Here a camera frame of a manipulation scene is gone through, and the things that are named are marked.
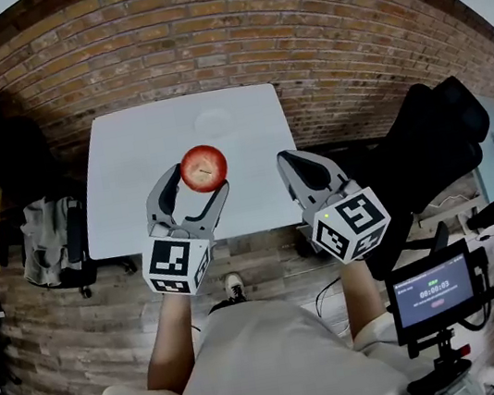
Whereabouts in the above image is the person's white shirt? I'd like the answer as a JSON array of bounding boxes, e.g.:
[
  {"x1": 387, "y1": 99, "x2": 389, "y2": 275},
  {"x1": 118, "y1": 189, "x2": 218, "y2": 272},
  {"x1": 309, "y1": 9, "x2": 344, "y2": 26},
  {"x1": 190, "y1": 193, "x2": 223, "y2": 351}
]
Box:
[{"x1": 78, "y1": 269, "x2": 455, "y2": 395}]

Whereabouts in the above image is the monitor screen on stand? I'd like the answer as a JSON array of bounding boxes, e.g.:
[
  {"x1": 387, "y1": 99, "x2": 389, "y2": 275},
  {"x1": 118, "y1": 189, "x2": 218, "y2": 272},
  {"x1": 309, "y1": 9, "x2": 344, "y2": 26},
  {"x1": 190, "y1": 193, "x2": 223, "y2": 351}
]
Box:
[{"x1": 387, "y1": 243, "x2": 494, "y2": 395}]

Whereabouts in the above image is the black office chair with cloth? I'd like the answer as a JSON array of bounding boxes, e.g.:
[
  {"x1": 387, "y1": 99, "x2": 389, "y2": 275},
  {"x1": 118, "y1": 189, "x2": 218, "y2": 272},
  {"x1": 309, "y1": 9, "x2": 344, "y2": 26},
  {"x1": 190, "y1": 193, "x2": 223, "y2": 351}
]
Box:
[{"x1": 0, "y1": 79, "x2": 106, "y2": 315}]

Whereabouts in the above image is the red apple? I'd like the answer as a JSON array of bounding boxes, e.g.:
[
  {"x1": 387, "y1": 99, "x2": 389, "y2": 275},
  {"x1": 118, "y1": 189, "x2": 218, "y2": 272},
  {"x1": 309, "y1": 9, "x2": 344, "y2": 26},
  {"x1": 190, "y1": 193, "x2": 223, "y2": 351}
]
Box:
[{"x1": 176, "y1": 141, "x2": 233, "y2": 199}]

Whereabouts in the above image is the person's white left shoe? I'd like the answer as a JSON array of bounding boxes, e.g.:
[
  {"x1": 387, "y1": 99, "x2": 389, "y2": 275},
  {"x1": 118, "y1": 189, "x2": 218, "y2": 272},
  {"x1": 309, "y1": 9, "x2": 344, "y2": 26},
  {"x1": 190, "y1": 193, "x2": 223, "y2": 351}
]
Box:
[{"x1": 220, "y1": 270, "x2": 248, "y2": 305}]

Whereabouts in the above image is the white plate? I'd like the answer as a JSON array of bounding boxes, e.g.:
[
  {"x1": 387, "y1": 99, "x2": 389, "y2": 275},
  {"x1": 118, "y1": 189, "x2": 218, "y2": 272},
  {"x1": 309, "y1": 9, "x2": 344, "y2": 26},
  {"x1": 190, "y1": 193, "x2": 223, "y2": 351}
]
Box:
[{"x1": 191, "y1": 105, "x2": 238, "y2": 139}]

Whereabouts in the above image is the black mesh office chair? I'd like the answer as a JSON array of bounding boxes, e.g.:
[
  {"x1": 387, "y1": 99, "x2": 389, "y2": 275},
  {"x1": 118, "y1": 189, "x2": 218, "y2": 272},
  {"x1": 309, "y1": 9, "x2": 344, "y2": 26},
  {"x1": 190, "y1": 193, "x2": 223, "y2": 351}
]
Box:
[{"x1": 336, "y1": 71, "x2": 494, "y2": 283}]

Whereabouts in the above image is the person's left forearm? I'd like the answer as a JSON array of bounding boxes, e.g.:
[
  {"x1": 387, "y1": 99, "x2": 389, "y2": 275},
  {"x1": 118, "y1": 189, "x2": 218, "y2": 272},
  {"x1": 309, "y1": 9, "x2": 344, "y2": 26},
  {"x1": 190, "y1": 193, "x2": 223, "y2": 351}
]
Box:
[{"x1": 132, "y1": 289, "x2": 210, "y2": 395}]

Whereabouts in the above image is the black cable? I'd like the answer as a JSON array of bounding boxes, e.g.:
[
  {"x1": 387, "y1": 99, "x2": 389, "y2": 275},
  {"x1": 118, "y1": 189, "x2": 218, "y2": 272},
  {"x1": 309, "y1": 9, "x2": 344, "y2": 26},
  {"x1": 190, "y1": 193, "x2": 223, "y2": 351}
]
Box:
[{"x1": 312, "y1": 276, "x2": 348, "y2": 318}]

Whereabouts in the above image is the grey cloth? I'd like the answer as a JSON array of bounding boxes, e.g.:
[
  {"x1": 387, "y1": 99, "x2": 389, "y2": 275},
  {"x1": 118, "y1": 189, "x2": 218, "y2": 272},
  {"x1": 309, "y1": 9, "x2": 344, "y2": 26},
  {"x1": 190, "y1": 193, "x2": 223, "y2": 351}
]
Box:
[{"x1": 11, "y1": 192, "x2": 86, "y2": 292}]

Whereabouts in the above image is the black monitor screen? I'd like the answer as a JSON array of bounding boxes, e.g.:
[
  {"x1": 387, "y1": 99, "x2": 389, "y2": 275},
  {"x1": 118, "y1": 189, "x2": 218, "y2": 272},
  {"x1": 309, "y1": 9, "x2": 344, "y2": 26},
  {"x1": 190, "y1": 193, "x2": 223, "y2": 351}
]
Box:
[{"x1": 379, "y1": 237, "x2": 487, "y2": 348}]

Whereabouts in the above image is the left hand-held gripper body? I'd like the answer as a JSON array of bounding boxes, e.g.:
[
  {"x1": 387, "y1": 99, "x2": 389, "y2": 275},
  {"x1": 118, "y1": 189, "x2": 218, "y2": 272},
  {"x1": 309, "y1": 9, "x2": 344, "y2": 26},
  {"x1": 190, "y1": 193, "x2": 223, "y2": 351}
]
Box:
[{"x1": 134, "y1": 213, "x2": 224, "y2": 304}]

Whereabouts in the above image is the person's right forearm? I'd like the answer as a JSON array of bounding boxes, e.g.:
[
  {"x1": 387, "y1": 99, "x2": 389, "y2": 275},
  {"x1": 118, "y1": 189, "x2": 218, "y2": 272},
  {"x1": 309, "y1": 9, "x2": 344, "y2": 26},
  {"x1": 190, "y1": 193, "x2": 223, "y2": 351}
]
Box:
[{"x1": 337, "y1": 256, "x2": 394, "y2": 345}]

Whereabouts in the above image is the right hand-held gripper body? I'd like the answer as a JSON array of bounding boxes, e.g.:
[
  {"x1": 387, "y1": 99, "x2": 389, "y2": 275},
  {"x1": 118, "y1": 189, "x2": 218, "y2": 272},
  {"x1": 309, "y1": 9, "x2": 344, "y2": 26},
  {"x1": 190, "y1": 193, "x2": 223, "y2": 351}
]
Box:
[{"x1": 297, "y1": 174, "x2": 399, "y2": 272}]

